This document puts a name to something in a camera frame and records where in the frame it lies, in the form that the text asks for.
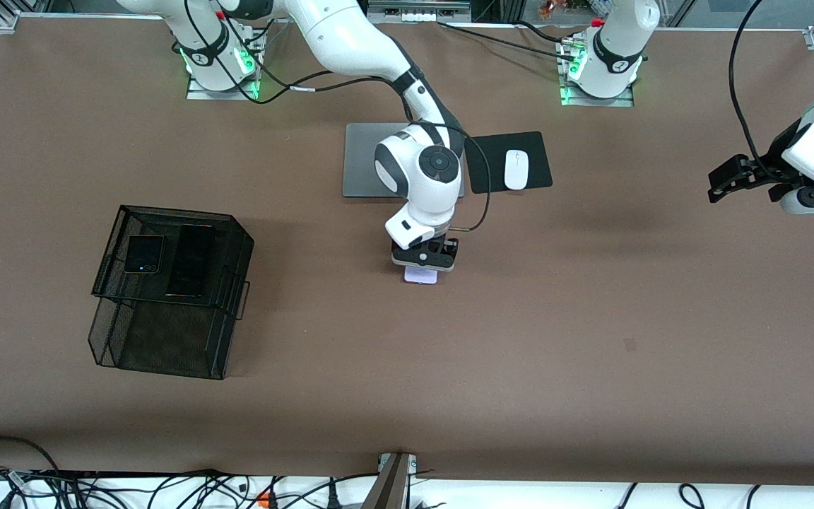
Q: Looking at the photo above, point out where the long black smartphone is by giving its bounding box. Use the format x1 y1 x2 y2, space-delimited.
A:
165 224 216 299

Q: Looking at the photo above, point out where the small black flip phone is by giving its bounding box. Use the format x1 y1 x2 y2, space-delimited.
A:
124 235 165 274

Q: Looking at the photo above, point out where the black mouse pad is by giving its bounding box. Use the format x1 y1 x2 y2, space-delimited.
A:
464 131 554 194

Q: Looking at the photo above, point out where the white computer mouse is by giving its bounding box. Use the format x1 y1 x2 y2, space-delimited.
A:
505 149 529 190

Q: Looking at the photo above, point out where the silver closed laptop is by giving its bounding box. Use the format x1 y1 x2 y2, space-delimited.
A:
342 123 418 199

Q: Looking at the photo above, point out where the silver power strip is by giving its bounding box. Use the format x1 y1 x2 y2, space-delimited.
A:
368 0 471 22

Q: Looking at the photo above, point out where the black two-tier mesh tray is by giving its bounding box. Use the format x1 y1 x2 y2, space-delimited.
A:
88 205 254 381

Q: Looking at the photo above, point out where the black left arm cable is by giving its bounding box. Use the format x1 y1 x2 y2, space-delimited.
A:
729 0 782 185

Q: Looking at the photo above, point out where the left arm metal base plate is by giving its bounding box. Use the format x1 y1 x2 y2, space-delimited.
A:
559 35 635 108

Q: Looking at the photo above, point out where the long black table cable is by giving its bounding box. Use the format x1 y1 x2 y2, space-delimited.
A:
437 21 576 59

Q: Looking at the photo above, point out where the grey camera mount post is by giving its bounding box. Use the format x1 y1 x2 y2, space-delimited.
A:
361 452 418 509

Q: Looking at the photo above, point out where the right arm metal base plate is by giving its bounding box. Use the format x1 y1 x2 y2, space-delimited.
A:
187 32 261 100

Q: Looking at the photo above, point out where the thick black cable loop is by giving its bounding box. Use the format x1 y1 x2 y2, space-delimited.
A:
0 435 61 474

